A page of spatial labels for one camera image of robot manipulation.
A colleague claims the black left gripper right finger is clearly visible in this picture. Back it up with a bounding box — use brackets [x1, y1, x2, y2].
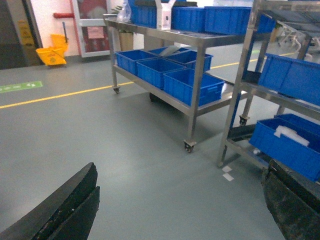
[262, 159, 320, 240]

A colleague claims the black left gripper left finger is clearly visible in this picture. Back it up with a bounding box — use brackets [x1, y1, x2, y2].
[0, 162, 100, 240]

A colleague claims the steel shelf rack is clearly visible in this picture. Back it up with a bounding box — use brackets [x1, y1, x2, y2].
[217, 0, 320, 168]

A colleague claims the blue crate rack bottom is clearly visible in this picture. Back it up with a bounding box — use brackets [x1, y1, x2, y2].
[249, 113, 320, 182]

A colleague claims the yellow mop bucket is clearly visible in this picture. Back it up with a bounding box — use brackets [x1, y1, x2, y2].
[35, 34, 69, 66]

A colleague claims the blue crate left on cart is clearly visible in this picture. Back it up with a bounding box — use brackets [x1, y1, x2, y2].
[115, 49, 158, 76]

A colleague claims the blue crate on cart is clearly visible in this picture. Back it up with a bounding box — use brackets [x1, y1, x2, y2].
[115, 49, 158, 76]
[148, 46, 214, 73]
[137, 58, 186, 90]
[163, 68, 225, 106]

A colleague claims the blue crate middle on cart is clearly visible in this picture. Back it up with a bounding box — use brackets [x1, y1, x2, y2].
[137, 58, 186, 90]

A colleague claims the blue crate front on cart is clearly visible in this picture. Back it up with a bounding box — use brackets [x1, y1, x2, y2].
[163, 68, 225, 106]

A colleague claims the yellow wet floor sign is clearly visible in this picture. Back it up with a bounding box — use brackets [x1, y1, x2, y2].
[17, 20, 35, 46]

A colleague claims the blue crate rear on cart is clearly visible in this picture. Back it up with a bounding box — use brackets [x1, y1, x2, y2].
[148, 46, 214, 73]

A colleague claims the steel two-tier cart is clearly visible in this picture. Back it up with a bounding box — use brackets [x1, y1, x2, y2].
[103, 14, 245, 153]

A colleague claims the red framed door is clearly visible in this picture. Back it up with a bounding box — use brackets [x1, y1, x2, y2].
[70, 0, 111, 58]

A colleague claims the blue crate cart top right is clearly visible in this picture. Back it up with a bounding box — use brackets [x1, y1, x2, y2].
[203, 6, 277, 36]

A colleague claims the blue crate cart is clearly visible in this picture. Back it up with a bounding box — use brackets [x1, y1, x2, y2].
[171, 7, 205, 33]
[128, 0, 157, 29]
[203, 6, 277, 36]

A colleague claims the blue crate cart top left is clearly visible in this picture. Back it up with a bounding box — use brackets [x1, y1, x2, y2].
[128, 0, 157, 29]

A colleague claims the blue crate cart top middle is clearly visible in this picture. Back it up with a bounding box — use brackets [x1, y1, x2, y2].
[171, 7, 205, 33]

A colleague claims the white dispenser stand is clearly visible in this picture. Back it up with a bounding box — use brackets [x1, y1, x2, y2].
[155, 0, 176, 30]

